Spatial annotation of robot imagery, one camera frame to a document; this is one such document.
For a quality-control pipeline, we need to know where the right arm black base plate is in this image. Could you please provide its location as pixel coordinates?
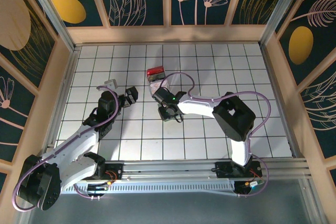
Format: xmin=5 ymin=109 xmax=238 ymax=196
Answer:
xmin=215 ymin=161 xmax=263 ymax=180

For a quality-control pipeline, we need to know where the red power wire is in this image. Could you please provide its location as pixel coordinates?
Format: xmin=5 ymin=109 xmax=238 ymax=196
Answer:
xmin=104 ymin=170 xmax=118 ymax=186
xmin=246 ymin=170 xmax=265 ymax=188

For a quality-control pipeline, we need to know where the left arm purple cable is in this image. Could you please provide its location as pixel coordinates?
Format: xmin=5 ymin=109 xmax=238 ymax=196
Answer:
xmin=12 ymin=86 xmax=119 ymax=213

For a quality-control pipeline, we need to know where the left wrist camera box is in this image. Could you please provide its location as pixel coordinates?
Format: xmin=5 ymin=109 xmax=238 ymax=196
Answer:
xmin=104 ymin=78 xmax=118 ymax=90

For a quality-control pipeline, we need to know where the perforated metal cable tray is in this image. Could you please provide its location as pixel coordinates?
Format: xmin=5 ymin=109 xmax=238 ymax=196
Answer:
xmin=36 ymin=183 xmax=237 ymax=195

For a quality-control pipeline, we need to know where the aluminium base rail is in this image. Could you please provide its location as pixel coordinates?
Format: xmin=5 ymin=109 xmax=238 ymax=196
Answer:
xmin=25 ymin=159 xmax=311 ymax=183

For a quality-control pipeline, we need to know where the aluminium corner post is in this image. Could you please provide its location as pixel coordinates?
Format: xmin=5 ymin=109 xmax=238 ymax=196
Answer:
xmin=259 ymin=0 xmax=308 ymax=49
xmin=22 ymin=0 xmax=79 ymax=51

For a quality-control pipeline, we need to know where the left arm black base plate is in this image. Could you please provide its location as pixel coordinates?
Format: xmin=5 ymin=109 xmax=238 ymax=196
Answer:
xmin=75 ymin=163 xmax=124 ymax=182

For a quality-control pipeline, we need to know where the aluminium table side rail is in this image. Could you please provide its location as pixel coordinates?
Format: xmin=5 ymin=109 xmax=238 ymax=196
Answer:
xmin=43 ymin=47 xmax=81 ymax=163
xmin=259 ymin=44 xmax=300 ymax=158

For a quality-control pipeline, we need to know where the white card red drawing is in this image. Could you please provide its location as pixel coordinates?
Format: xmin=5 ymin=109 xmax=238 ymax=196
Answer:
xmin=149 ymin=79 xmax=169 ymax=94

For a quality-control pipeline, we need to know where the plain red card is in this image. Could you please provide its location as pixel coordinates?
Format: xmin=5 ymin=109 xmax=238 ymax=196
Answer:
xmin=146 ymin=67 xmax=165 ymax=77

